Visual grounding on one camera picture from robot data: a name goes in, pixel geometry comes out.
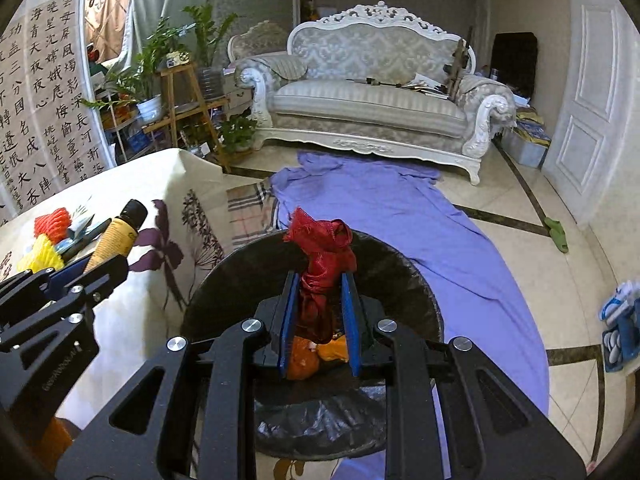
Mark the white ornate armchair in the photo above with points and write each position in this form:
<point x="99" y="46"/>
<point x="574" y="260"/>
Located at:
<point x="260" y="37"/>

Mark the blue basket with shoes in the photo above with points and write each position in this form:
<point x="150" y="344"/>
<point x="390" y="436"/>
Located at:
<point x="620" y="342"/>

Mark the toy rifle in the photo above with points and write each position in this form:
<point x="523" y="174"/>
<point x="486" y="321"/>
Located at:
<point x="459" y="67"/>

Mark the plaid cloth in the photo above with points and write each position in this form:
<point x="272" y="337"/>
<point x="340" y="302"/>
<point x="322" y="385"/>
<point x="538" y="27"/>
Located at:
<point x="247" y="210"/>

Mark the green slipper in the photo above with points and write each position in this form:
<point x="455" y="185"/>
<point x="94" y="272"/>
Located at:
<point x="557" y="235"/>

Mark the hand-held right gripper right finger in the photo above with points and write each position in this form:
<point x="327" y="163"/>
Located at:
<point x="351" y="320"/>

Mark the purple sheet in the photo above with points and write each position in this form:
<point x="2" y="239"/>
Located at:
<point x="400" y="220"/>

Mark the floral cream tablecloth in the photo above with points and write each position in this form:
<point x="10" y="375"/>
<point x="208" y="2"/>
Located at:
<point x="150" y="185"/>

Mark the white ornate sofa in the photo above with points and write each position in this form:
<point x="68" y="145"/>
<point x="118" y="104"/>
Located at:
<point x="370" y="105"/>

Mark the orange peel piece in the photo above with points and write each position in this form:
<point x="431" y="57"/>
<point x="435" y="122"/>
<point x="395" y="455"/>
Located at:
<point x="335" y="349"/>
<point x="302" y="360"/>

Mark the blue and white slipper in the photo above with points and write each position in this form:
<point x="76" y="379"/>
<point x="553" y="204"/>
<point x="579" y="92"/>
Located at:
<point x="617" y="302"/>

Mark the yellow foam fruit net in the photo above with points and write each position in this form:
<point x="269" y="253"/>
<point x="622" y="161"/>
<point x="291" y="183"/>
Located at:
<point x="40" y="255"/>

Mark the tall plant in grey pot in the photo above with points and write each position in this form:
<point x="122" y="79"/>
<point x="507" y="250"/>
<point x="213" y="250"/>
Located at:
<point x="210" y="35"/>

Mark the brown patterned curtain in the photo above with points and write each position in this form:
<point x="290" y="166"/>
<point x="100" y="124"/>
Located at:
<point x="105" y="0"/>

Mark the grey box with blue packets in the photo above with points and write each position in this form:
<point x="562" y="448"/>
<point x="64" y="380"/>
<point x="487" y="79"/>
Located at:
<point x="525" y="142"/>

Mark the calligraphy wall hanging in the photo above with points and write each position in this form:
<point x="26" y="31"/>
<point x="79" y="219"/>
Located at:
<point x="50" y="110"/>

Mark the round bin with black bag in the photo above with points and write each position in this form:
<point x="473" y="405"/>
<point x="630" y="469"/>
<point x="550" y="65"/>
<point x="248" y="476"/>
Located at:
<point x="225" y="280"/>

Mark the white panelled door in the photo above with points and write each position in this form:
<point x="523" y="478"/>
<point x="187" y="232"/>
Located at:
<point x="590" y="110"/>

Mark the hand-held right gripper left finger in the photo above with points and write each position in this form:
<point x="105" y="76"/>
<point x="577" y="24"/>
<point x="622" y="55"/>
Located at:
<point x="289" y="320"/>

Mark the yellow tube with black cap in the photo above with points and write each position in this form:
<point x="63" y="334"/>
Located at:
<point x="117" y="235"/>

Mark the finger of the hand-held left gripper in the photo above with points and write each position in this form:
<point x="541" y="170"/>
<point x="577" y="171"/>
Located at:
<point x="65" y="275"/>
<point x="107" y="270"/>

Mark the pile of papers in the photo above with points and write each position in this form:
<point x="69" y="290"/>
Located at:
<point x="422" y="85"/>

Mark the wooden plant stand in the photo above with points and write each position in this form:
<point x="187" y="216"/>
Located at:
<point x="175" y="95"/>

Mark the small potted plant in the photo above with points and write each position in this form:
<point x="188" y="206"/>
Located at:
<point x="237" y="130"/>

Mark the leafy plant in white pot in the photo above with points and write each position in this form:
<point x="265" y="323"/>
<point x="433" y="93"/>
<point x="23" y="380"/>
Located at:
<point x="150" y="107"/>

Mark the red foam fruit net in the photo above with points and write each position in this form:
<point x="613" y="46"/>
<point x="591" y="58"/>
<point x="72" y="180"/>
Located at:
<point x="52" y="222"/>

